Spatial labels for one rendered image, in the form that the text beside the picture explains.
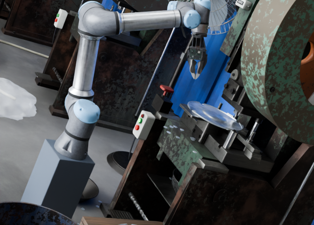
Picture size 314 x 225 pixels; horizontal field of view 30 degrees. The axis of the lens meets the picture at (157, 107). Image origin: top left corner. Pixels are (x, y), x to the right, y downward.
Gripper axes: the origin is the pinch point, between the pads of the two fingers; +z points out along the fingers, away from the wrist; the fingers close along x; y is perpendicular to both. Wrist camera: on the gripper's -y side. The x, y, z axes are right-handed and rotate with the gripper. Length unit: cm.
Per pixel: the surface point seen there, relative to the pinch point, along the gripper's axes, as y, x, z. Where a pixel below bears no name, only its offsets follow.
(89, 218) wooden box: 59, -25, 54
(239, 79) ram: -12.2, 19.1, 0.4
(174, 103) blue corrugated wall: -257, -69, 66
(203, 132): -2.4, 6.3, 26.7
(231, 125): -8.5, 18.3, 22.4
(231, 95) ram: -7.4, 16.9, 8.0
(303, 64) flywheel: 21, 48, -14
